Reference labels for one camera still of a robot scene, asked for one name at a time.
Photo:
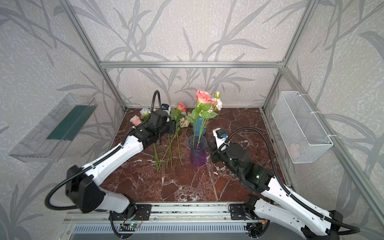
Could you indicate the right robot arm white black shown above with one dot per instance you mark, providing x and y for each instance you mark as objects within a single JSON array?
[{"x": 272, "y": 200}]

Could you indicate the blue white rose stem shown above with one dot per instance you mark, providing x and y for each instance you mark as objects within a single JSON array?
[{"x": 145, "y": 113}]

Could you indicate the pink rose flower stem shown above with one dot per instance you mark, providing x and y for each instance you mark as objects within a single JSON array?
[{"x": 203, "y": 108}]

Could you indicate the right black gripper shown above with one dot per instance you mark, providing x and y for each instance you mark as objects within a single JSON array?
[{"x": 214, "y": 153}]

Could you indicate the horizontal aluminium frame bar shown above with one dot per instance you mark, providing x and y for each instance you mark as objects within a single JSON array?
[{"x": 252, "y": 65}]

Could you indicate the clear plastic wall shelf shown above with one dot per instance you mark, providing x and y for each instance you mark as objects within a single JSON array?
[{"x": 48, "y": 141}]

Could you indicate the pink white flower bunch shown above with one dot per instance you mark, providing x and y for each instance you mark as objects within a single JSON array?
[{"x": 137, "y": 120}]

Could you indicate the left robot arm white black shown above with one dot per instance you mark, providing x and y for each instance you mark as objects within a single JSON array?
[{"x": 83, "y": 185}]

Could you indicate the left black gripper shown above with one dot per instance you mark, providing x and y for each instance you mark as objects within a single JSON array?
[{"x": 173, "y": 127}]

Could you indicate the white wire mesh basket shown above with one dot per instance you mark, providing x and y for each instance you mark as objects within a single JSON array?
[{"x": 303, "y": 135}]

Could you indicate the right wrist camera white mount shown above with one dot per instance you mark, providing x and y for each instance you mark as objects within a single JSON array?
[{"x": 220, "y": 136}]

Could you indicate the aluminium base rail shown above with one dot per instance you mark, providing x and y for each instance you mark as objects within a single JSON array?
[{"x": 166, "y": 212}]

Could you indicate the pale pink peony flower stem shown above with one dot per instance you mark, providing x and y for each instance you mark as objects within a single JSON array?
[{"x": 216, "y": 102}]

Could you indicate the purple blue glass vase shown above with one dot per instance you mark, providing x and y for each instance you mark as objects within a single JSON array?
[{"x": 197, "y": 145}]

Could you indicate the teal ceramic cylinder vase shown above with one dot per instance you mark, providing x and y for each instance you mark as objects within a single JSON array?
[{"x": 199, "y": 127}]

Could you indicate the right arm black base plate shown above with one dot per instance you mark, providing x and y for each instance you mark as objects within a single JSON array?
[{"x": 237, "y": 212}]

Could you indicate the dark pink rose stem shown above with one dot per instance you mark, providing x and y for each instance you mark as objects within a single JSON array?
[{"x": 178, "y": 115}]

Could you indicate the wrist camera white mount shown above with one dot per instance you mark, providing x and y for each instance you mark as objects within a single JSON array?
[
  {"x": 220, "y": 136},
  {"x": 166, "y": 108}
]

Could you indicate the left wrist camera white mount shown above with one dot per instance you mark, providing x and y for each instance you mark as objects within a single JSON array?
[{"x": 166, "y": 108}]

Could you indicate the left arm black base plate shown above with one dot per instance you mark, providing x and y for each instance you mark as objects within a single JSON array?
[{"x": 140, "y": 212}]

